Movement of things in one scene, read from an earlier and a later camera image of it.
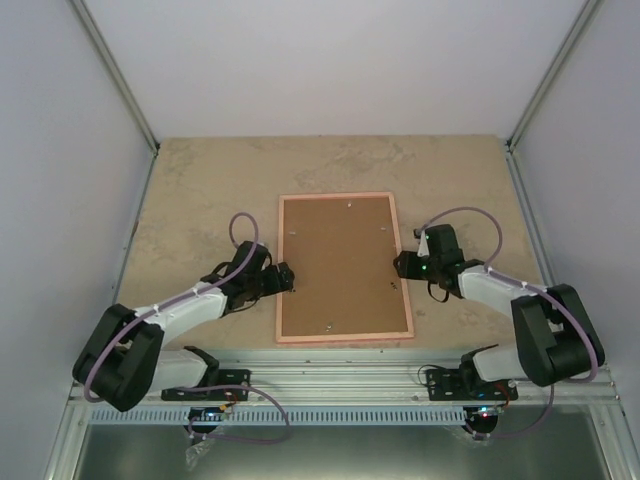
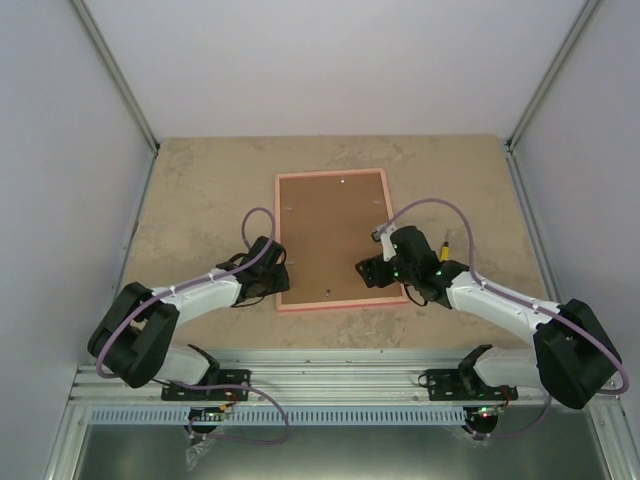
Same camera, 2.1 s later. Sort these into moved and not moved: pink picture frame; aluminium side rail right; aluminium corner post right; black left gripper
Moved: pink picture frame
Not moved: aluminium side rail right; aluminium corner post right; black left gripper
